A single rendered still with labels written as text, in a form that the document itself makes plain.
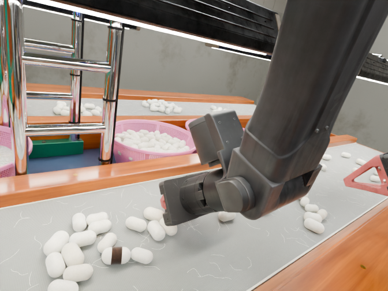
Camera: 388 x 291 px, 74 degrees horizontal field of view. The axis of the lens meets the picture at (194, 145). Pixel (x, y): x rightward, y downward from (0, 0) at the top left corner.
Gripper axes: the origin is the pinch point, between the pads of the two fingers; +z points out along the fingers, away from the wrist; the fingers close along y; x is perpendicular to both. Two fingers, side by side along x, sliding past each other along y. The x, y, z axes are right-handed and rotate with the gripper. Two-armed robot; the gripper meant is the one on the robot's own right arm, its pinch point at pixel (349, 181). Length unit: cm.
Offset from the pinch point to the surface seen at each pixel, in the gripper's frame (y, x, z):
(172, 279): 32.6, 5.6, 12.1
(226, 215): 17.5, 0.5, 15.2
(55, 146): 36, -26, 54
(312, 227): 2.7, 6.9, 8.2
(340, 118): -243, -47, 84
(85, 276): 42.4, 1.9, 14.8
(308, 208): -3.2, 4.2, 11.4
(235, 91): -188, -114, 163
